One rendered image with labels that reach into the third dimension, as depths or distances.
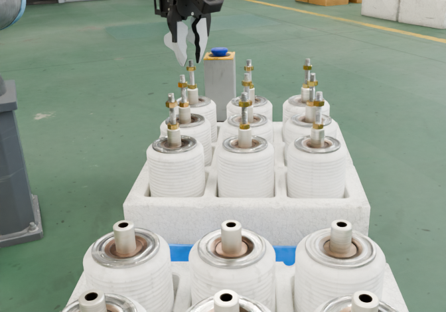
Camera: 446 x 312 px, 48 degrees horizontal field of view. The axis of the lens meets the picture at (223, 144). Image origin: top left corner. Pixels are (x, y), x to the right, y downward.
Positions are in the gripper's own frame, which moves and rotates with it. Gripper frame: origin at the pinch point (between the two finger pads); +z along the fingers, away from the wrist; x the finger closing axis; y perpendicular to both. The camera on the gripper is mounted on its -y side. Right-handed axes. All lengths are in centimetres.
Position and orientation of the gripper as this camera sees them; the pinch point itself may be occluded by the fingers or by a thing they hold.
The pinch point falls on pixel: (192, 58)
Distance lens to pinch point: 102.7
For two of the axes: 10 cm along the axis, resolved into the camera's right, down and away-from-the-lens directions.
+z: 0.3, 9.2, 3.8
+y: -6.5, -2.7, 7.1
